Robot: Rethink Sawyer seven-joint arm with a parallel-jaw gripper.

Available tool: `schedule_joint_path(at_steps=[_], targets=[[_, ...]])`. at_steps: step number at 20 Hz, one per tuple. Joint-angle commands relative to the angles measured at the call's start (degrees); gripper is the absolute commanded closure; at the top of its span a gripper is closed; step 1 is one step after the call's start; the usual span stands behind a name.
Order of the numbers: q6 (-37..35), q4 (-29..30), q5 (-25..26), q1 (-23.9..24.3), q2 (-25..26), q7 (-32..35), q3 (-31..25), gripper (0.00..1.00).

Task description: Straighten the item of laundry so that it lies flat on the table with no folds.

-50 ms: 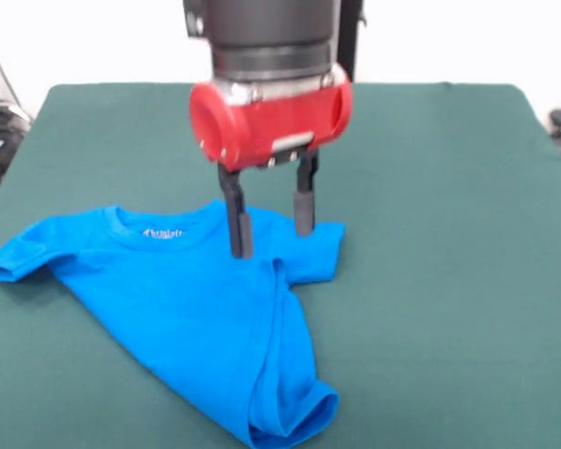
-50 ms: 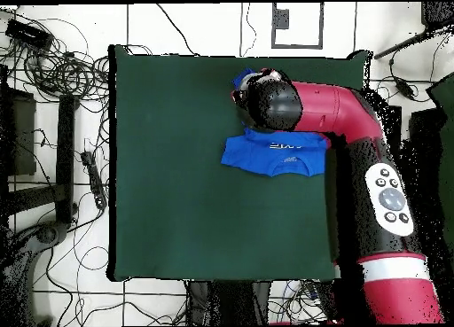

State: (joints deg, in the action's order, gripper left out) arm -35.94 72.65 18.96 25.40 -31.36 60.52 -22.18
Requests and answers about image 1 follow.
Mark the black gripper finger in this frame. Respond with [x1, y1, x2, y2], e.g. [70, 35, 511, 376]
[216, 163, 255, 260]
[293, 149, 322, 237]

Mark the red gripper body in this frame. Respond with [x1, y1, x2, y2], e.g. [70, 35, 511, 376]
[188, 64, 355, 172]

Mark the blue laundry item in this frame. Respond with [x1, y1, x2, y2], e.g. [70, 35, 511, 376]
[0, 198, 347, 449]

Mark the dark green table cloth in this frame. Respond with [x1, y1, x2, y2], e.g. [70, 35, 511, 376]
[0, 81, 561, 449]

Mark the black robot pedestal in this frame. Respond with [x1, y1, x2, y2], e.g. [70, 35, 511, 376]
[338, 0, 367, 83]

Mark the grey cable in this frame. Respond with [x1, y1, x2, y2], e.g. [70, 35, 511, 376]
[0, 39, 34, 125]

